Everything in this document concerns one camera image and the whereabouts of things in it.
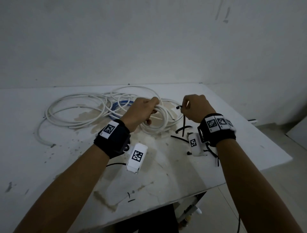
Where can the person's left hand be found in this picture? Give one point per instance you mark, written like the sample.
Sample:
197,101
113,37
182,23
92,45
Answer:
139,110

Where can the person's right hand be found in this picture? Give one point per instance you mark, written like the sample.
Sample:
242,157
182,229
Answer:
199,108

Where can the thin black nylon zip tie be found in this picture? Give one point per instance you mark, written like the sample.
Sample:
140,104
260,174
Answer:
184,122

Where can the black cable ties bunch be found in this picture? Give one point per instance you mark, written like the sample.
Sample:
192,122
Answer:
180,138

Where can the person's right forearm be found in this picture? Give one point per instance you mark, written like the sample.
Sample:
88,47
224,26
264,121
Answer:
254,192

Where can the person's left forearm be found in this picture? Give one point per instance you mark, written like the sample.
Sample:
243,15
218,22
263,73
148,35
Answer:
67,192

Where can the white checkered marker tag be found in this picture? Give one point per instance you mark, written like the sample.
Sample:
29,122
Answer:
109,129
215,123

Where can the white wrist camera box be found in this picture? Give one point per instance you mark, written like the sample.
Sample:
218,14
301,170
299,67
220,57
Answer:
195,148
136,158

